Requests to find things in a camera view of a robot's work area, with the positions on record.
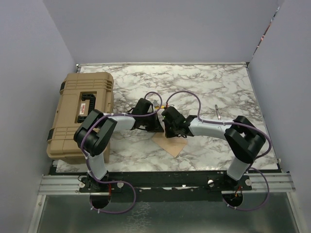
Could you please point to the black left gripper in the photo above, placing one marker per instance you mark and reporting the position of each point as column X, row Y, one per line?
column 156, row 126

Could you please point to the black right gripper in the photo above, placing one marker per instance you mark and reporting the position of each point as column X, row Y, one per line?
column 168, row 134

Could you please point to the tan paper envelope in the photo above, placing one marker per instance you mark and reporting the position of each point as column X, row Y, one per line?
column 172, row 146

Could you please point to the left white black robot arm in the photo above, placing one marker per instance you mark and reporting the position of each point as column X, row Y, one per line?
column 94, row 134

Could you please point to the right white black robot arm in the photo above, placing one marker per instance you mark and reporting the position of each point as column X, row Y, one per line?
column 241, row 135

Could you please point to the silver metal tweezers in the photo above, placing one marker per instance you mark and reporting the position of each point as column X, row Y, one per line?
column 217, row 112

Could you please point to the tan plastic tool case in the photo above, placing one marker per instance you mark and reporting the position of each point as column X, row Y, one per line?
column 80, row 93

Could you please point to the black metal base rail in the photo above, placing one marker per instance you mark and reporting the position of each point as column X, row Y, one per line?
column 123, row 187

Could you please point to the aluminium extrusion frame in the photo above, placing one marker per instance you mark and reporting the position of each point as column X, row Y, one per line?
column 253, row 183

